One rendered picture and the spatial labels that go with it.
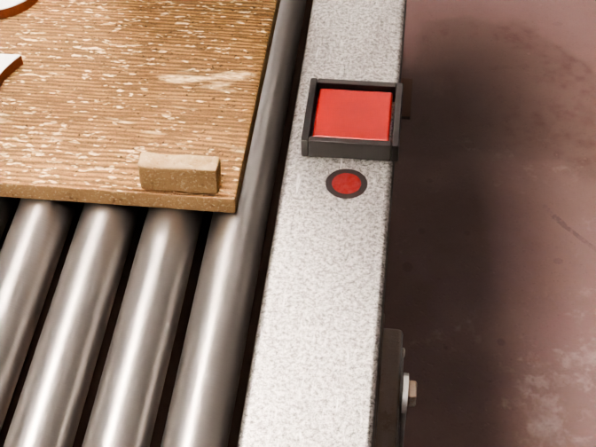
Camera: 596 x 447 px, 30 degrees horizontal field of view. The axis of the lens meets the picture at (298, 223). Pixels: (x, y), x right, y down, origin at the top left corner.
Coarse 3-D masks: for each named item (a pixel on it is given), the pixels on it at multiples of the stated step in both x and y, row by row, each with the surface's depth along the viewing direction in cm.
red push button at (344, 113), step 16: (320, 96) 90; (336, 96) 90; (352, 96) 90; (368, 96) 90; (384, 96) 90; (320, 112) 88; (336, 112) 88; (352, 112) 88; (368, 112) 88; (384, 112) 88; (320, 128) 87; (336, 128) 87; (352, 128) 87; (368, 128) 87; (384, 128) 87
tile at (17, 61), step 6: (0, 54) 91; (6, 54) 91; (12, 54) 91; (0, 60) 91; (6, 60) 91; (12, 60) 91; (18, 60) 91; (0, 66) 90; (6, 66) 90; (12, 66) 91; (18, 66) 92; (0, 72) 90; (6, 72) 91; (12, 72) 91; (0, 78) 90; (0, 84) 90
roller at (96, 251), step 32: (96, 224) 82; (128, 224) 83; (96, 256) 80; (64, 288) 78; (96, 288) 78; (64, 320) 76; (96, 320) 77; (64, 352) 74; (96, 352) 76; (32, 384) 72; (64, 384) 73; (32, 416) 71; (64, 416) 71
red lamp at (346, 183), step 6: (342, 174) 86; (348, 174) 86; (336, 180) 85; (342, 180) 85; (348, 180) 85; (354, 180) 85; (360, 180) 85; (336, 186) 85; (342, 186) 85; (348, 186) 85; (354, 186) 85; (342, 192) 84; (348, 192) 84
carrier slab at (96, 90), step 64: (64, 0) 98; (128, 0) 98; (192, 0) 98; (256, 0) 98; (64, 64) 92; (128, 64) 92; (192, 64) 92; (256, 64) 92; (0, 128) 87; (64, 128) 87; (128, 128) 87; (192, 128) 86; (0, 192) 83; (64, 192) 83; (128, 192) 82
